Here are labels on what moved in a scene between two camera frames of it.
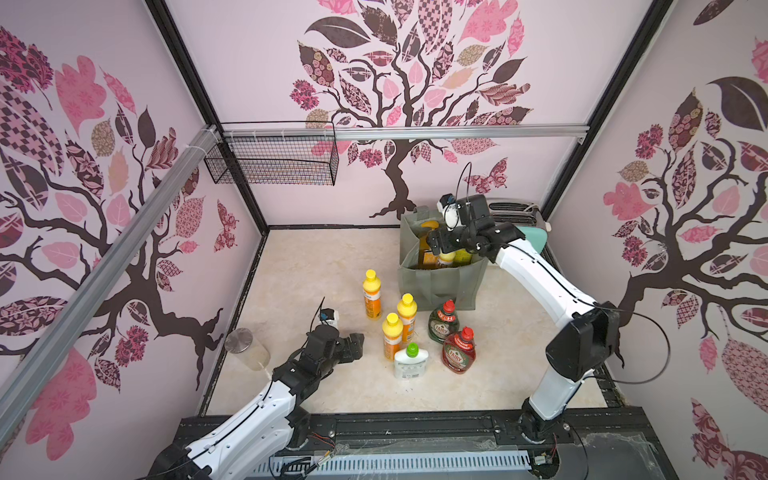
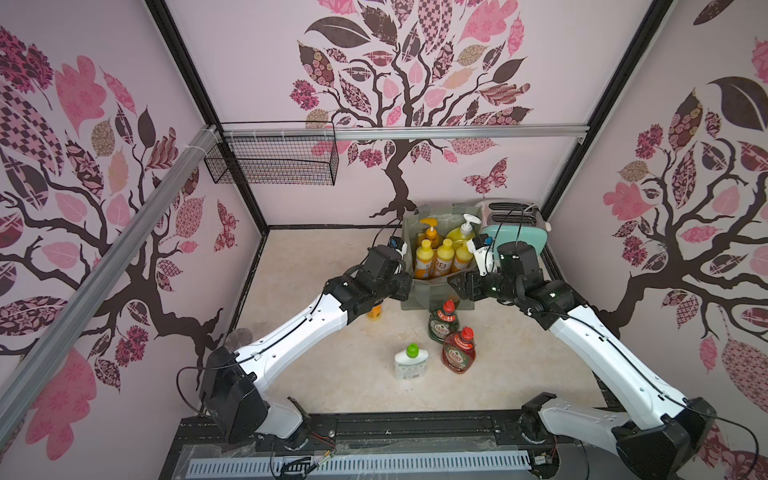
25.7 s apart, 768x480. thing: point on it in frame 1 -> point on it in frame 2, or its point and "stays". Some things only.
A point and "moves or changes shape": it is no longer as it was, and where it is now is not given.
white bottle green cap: (410, 363) stays
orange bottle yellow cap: (446, 260) -> (424, 258)
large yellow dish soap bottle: (461, 258) moves or changes shape
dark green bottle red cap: (443, 321) stays
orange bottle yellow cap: (408, 309) -> (464, 255)
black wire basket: (277, 153) stays
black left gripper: (354, 349) -> (405, 283)
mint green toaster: (525, 216) stays
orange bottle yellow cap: (392, 329) -> (445, 259)
